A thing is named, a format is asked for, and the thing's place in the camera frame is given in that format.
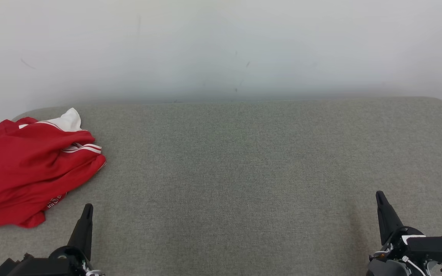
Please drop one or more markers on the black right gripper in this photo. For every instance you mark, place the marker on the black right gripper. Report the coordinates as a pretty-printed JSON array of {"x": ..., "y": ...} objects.
[{"x": 436, "y": 249}]

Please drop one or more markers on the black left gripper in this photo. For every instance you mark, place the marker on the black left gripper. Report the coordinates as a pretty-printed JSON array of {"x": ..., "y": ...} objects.
[{"x": 40, "y": 267}]

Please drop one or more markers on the red basketball jersey number 23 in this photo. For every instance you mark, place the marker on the red basketball jersey number 23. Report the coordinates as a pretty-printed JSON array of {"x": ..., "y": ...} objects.
[{"x": 25, "y": 149}]

